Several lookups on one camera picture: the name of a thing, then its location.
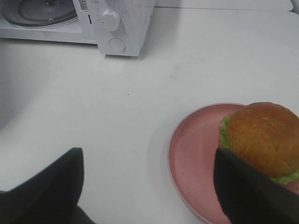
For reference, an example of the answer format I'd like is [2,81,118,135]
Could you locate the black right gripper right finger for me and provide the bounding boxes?
[214,148,299,224]

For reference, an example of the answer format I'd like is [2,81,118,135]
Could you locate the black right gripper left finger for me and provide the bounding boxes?
[0,148,93,224]

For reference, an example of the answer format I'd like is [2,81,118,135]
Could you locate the burger with lettuce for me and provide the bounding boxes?
[219,102,299,184]

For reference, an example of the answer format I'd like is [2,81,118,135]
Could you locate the pink round plate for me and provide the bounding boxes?
[168,104,299,224]

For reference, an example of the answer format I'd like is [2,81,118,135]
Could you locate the white microwave knob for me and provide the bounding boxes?
[100,9,121,32]

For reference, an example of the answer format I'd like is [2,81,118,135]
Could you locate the white microwave oven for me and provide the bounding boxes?
[0,0,155,56]

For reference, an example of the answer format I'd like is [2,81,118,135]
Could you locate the glass microwave turntable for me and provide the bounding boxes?
[1,0,77,27]

